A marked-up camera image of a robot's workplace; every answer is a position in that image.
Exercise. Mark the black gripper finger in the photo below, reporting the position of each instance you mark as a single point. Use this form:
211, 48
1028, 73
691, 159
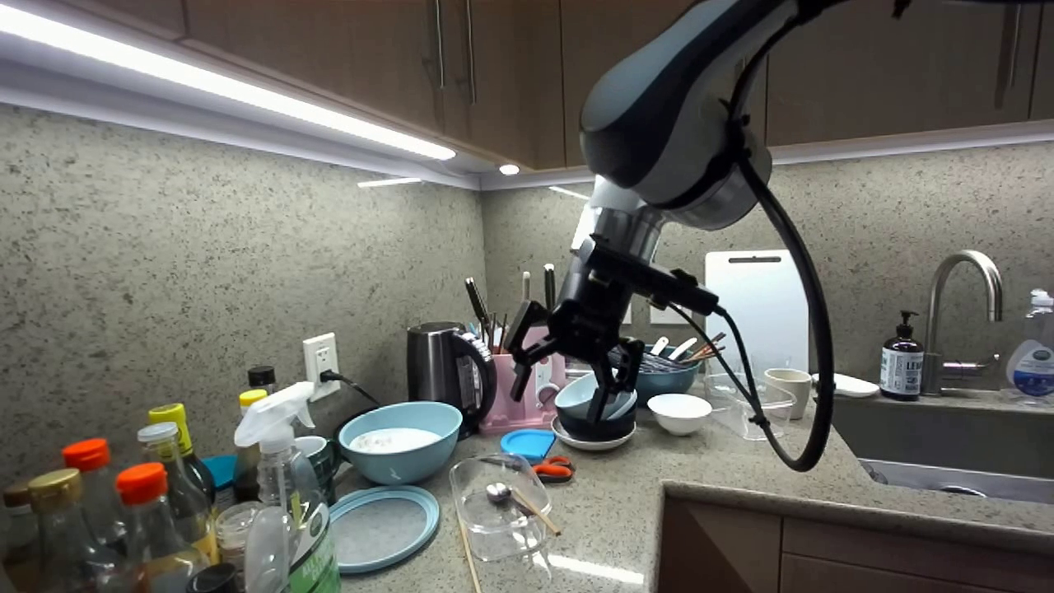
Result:
622, 383
523, 364

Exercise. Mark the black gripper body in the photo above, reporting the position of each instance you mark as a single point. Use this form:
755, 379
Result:
587, 323

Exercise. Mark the wooden chopstick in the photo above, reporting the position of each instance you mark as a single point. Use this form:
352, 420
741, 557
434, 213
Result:
469, 560

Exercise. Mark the large dark blue bowl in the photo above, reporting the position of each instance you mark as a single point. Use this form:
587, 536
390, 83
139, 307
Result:
663, 379

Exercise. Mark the grey blue bowl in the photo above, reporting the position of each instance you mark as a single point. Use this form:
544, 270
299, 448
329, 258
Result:
573, 397

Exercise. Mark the black bowl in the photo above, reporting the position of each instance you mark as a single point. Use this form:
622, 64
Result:
595, 428

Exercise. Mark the small white bowl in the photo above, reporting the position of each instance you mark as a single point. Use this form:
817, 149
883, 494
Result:
679, 416

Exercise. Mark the light blue bowl white contents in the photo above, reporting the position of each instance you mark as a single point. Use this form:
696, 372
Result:
400, 462

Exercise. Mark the transparent glass bowl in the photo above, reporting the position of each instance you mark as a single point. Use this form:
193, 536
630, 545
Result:
516, 548

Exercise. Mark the pink knife block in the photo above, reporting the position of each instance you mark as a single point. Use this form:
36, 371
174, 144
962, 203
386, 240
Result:
496, 411

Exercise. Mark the white plate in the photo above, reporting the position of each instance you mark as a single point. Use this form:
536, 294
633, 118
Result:
595, 447

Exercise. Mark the small blue lid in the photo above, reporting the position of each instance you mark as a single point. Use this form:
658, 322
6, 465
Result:
527, 442

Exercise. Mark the metal spoon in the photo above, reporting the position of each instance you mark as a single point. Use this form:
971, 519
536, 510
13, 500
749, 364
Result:
499, 491

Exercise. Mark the white cutting board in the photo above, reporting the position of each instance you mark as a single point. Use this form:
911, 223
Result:
758, 313

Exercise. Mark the clear plastic container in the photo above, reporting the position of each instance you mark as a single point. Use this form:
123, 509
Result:
781, 411

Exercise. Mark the white cup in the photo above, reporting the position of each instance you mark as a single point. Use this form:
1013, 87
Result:
794, 389

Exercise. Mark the dark brown box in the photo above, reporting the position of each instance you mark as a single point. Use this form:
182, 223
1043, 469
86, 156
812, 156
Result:
341, 413

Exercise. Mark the light blue plate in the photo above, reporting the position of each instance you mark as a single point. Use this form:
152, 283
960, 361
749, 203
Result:
383, 532

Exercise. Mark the white cloth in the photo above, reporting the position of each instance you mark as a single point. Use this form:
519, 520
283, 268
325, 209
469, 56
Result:
850, 385

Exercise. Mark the grey jar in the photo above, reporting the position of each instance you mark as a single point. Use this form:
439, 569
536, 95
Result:
317, 457

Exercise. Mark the white spray bottle green label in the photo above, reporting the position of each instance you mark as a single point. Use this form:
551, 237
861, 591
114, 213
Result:
274, 416

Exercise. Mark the black capped bottle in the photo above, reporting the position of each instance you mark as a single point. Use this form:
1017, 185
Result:
261, 378

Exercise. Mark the dark bottle yellow cap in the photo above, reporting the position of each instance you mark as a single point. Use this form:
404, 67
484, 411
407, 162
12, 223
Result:
250, 400

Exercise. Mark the dark soap dispenser bottle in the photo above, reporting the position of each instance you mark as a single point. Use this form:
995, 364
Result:
899, 366

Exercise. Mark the brown wooden base cabinet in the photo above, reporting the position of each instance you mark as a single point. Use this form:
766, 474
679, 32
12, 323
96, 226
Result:
877, 554

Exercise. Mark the small clear bottle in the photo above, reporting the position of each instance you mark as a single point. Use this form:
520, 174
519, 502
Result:
266, 548

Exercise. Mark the small blue object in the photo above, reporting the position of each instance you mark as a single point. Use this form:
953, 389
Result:
217, 469

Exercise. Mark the steel sink basin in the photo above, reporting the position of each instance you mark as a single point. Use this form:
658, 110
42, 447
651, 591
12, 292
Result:
942, 433

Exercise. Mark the clear jar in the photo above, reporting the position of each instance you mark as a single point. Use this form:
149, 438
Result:
230, 527

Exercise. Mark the brown wooden upper cabinet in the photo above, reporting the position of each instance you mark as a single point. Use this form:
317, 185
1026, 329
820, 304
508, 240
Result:
899, 67
364, 54

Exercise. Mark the yellow capped bottle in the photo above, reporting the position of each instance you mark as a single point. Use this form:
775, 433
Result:
170, 413

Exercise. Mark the steel kitchen faucet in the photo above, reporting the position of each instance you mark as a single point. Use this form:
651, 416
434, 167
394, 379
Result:
967, 258

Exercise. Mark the clear pale capped bottle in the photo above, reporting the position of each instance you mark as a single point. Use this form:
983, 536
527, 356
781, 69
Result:
166, 438

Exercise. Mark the orange capped bottle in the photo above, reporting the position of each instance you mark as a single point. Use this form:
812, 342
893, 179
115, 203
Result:
141, 482
86, 452

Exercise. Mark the clear spray bottle blue liquid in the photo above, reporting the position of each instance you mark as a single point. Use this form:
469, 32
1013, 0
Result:
1032, 366

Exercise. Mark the under cabinet light strip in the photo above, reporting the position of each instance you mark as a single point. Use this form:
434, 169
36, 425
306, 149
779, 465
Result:
217, 87

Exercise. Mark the gold capped bottle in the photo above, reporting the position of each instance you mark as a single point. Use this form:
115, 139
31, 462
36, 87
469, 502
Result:
61, 527

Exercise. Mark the dark capped bottle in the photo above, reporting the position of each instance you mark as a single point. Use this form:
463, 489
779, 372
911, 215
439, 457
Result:
18, 539

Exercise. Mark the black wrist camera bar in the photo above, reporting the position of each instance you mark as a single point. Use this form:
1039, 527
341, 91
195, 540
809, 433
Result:
658, 283

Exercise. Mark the white wall outlet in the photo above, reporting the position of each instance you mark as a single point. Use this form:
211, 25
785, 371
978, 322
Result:
317, 355

